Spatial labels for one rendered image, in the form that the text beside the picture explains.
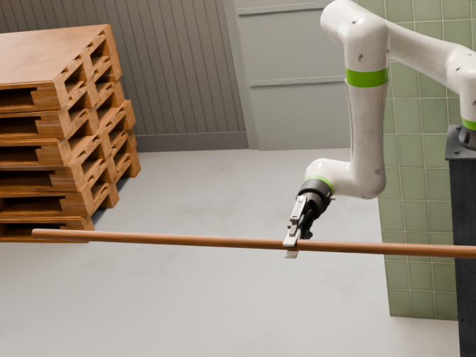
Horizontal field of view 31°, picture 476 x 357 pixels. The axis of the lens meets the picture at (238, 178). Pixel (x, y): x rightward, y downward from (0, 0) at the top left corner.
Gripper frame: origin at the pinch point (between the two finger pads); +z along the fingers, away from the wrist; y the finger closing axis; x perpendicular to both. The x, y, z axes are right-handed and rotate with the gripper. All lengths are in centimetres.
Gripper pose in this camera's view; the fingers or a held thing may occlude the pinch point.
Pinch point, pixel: (292, 244)
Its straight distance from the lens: 227.9
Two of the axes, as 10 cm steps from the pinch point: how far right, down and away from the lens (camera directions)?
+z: -3.1, 5.1, -8.0
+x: -9.3, -0.1, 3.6
